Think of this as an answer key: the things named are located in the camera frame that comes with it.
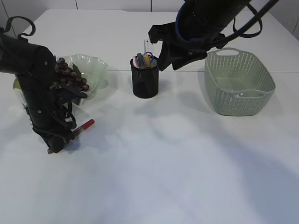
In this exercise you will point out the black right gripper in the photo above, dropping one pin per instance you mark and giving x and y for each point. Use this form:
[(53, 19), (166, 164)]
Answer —
[(184, 43)]

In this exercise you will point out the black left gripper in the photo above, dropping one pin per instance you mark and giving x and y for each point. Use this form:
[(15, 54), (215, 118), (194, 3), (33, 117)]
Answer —
[(53, 133)]

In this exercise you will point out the blue sheathed scissors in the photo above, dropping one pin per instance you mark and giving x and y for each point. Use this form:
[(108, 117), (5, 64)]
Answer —
[(151, 56)]

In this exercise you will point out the gold glitter pen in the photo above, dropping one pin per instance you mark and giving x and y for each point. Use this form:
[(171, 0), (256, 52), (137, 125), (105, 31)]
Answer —
[(147, 60)]

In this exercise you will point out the clear plastic ruler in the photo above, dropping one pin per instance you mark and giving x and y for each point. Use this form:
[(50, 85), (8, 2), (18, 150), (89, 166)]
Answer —
[(148, 47)]

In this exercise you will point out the red glitter pen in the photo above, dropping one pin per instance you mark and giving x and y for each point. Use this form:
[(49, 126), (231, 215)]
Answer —
[(78, 131)]

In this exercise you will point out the silver glitter pen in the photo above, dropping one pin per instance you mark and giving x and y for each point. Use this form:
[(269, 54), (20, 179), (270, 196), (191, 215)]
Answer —
[(141, 61)]

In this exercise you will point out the pink sheathed scissors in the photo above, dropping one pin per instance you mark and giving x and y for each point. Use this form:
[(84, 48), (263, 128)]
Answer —
[(135, 62)]

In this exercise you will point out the artificial purple grape bunch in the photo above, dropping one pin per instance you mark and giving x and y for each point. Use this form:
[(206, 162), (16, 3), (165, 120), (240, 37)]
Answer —
[(69, 76)]

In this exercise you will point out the yellow tea bottle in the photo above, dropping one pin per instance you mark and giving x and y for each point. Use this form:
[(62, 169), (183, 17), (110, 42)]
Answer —
[(19, 94)]

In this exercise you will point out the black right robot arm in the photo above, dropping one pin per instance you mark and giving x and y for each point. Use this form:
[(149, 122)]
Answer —
[(215, 11)]

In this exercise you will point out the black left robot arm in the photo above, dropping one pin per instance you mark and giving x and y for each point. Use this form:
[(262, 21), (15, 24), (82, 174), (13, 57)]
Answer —
[(48, 101)]

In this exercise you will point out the black mesh pen holder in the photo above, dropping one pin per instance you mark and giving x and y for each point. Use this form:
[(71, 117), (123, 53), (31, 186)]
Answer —
[(145, 82)]

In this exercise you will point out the green plastic basket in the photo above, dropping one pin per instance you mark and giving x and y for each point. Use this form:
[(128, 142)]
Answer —
[(237, 82)]

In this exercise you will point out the green wavy glass plate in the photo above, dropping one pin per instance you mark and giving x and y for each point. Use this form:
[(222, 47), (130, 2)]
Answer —
[(93, 69)]

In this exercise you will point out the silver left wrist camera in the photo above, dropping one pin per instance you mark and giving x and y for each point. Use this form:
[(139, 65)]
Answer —
[(70, 93)]

